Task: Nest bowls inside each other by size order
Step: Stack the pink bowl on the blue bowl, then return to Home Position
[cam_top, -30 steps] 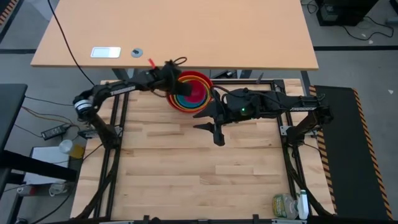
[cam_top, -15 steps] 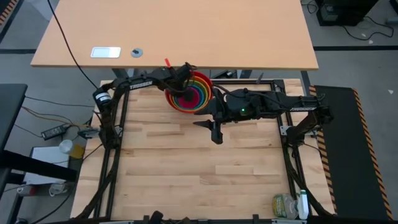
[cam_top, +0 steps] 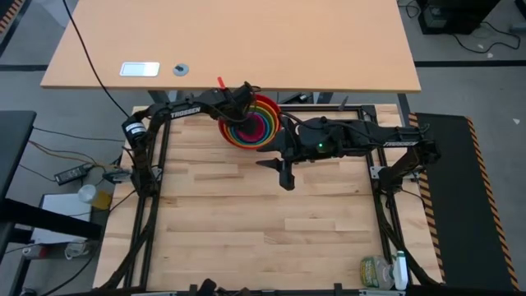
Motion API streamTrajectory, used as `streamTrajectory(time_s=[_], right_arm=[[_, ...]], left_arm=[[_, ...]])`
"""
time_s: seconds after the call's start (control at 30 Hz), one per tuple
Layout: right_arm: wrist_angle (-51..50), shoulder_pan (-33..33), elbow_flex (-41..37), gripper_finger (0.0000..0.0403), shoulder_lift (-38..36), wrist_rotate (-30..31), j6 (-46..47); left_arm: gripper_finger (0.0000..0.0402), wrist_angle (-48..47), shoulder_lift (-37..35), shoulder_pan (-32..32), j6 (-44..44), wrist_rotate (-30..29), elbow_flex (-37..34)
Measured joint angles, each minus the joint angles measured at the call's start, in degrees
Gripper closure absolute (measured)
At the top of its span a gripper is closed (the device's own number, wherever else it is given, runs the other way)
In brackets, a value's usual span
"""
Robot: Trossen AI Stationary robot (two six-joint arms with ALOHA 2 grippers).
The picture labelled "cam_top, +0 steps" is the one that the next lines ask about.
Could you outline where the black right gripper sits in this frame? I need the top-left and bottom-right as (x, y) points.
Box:
(256, 116), (330, 192)

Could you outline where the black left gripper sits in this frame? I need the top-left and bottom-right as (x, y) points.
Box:
(216, 83), (259, 136)

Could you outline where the blue bowl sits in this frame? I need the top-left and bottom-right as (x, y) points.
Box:
(232, 109), (269, 140)

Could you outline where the small pink bowl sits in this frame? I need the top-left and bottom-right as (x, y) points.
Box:
(236, 113), (265, 137)

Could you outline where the green bowl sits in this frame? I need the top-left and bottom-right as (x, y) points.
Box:
(228, 103), (274, 143)

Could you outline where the orange bowl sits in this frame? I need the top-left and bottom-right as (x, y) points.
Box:
(220, 98), (279, 147)

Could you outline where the large red bowl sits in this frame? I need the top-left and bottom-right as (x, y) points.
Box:
(217, 94), (283, 150)

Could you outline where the beige wooden desk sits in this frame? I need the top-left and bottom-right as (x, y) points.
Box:
(39, 0), (422, 94)

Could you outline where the white flat card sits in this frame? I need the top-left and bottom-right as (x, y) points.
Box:
(119, 61), (161, 78)

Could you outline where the clear plastic water bottle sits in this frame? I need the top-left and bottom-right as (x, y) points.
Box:
(359, 254), (396, 290)

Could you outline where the white spray bottle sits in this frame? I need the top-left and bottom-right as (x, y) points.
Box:
(391, 250), (410, 292)

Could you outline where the yellow floor object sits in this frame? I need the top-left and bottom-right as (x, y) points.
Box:
(91, 190), (113, 210)

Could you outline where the clear plastic cup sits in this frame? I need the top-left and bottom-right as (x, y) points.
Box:
(77, 183), (99, 204)

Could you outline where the black hazard-striped floor mat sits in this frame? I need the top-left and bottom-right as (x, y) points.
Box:
(408, 112), (521, 292)

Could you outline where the black power adapter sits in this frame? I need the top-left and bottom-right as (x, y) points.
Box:
(53, 163), (95, 187)

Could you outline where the white flat box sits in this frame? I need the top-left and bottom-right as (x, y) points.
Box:
(30, 192), (95, 246)

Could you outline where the black side table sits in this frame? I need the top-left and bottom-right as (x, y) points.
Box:
(0, 109), (38, 202)

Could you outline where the black computer case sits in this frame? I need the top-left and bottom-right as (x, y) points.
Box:
(416, 0), (501, 36)

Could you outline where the black aluminium table frame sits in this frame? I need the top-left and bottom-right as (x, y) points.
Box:
(121, 104), (414, 296)

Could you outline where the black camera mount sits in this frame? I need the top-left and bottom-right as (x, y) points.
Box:
(187, 278), (258, 296)

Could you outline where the thin black floor cable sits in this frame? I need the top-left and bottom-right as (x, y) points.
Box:
(32, 126), (127, 143)

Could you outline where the long black desk cable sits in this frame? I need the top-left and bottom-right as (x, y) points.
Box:
(61, 0), (132, 120)

